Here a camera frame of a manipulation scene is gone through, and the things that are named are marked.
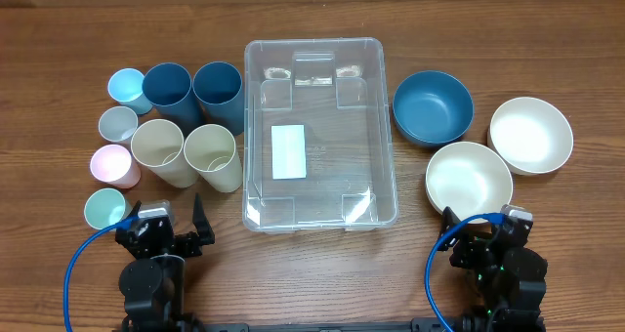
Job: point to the dark blue tall cup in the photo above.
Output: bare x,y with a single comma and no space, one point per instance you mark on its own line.
219,87
168,86

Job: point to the cream tall cup left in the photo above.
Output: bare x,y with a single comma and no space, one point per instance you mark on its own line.
158,145

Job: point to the light blue small cup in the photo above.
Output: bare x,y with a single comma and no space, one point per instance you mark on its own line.
126,87

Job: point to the dark blue bowl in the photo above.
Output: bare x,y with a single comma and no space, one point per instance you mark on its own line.
433,108

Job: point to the white label in bin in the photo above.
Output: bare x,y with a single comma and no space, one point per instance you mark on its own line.
288,152

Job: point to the grey small cup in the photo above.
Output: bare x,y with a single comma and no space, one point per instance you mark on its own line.
118,125

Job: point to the cream tall cup right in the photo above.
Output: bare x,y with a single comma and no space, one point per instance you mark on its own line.
211,150

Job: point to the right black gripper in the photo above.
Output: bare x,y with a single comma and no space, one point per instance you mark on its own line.
469,252

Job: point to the dark blue tall cup right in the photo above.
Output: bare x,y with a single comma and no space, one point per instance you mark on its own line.
219,87

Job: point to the mint green small cup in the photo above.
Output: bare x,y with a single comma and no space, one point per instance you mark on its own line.
106,207

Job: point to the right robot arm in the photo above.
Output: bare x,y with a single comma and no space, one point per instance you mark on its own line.
509,277

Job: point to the pink small cup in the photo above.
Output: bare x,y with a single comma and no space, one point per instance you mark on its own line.
114,165

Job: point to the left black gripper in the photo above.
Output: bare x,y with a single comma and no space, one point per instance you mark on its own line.
190,242

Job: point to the cream tall cup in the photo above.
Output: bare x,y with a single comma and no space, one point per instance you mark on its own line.
158,145
211,150

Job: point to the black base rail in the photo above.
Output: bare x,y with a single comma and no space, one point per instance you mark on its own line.
418,324

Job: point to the dark blue tall cup left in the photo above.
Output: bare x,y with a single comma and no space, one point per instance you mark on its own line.
168,86

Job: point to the cream bowl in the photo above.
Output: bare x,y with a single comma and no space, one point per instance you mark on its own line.
468,178
531,135

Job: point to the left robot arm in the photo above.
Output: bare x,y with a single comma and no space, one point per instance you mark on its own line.
153,284

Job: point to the clear plastic storage bin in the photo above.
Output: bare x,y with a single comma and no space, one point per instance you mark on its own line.
336,88

